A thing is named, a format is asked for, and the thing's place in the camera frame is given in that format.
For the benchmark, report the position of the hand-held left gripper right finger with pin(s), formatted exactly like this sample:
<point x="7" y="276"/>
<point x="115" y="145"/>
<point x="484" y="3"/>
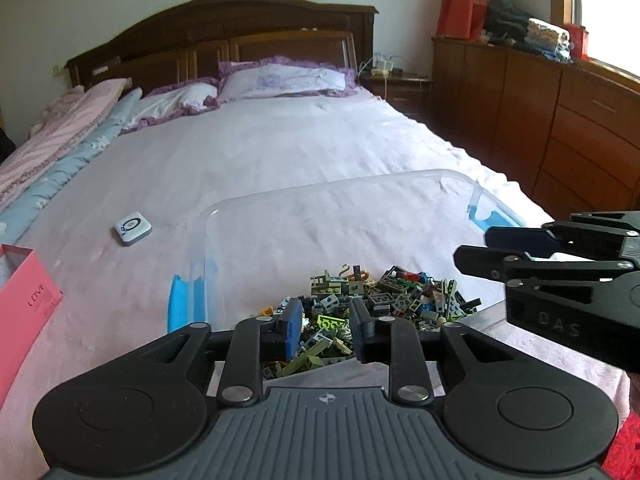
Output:
<point x="357" y="330"/>

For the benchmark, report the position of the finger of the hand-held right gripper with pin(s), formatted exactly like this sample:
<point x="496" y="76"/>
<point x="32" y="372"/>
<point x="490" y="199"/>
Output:
<point x="520" y="240"/>
<point x="500" y="266"/>

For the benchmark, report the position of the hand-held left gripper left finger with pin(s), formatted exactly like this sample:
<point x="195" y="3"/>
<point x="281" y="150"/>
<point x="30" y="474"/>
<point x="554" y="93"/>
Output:
<point x="295" y="330"/>

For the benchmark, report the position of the dense heap of toy bricks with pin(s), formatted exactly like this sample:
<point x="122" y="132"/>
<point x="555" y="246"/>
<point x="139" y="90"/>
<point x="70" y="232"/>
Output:
<point x="405" y="300"/>

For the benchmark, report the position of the clear plastic storage box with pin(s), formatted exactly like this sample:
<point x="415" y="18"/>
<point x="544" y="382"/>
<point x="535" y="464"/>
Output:
<point x="300" y="230"/>

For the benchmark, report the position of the wooden dresser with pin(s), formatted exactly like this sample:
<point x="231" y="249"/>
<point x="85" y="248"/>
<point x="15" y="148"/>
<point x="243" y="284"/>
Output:
<point x="525" y="110"/>

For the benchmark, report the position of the wooden nightstand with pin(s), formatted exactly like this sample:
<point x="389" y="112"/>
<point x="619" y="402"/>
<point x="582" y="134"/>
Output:
<point x="405" y="92"/>

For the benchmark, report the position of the small white square device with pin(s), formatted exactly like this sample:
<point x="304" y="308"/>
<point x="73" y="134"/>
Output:
<point x="132" y="227"/>

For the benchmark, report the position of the red box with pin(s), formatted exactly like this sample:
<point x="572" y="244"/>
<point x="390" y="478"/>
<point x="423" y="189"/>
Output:
<point x="576" y="42"/>

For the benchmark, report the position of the folded patterned cloth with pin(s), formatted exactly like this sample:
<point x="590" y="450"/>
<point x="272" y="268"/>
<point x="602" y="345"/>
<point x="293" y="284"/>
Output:
<point x="547" y="35"/>

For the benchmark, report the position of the dark clothes pile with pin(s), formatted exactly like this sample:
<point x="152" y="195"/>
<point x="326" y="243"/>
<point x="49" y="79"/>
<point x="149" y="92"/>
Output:
<point x="505" y="20"/>

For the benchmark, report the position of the red and cream curtain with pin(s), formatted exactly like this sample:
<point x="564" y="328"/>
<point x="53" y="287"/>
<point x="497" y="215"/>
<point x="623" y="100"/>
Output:
<point x="465" y="5"/>

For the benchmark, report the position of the window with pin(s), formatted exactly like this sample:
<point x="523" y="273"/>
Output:
<point x="610" y="10"/>

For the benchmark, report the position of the large purple-frilled white pillow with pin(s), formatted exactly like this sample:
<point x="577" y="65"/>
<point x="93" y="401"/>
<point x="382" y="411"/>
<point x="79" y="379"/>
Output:
<point x="285" y="80"/>

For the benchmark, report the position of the small purple-frilled white pillow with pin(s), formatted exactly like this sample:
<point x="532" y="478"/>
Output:
<point x="170" y="102"/>

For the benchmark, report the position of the pink cardboard box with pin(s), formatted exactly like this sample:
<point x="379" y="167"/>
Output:
<point x="22" y="300"/>

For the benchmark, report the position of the dark wooden headboard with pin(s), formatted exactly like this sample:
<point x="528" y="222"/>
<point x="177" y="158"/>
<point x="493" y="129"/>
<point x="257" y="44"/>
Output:
<point x="225" y="25"/>

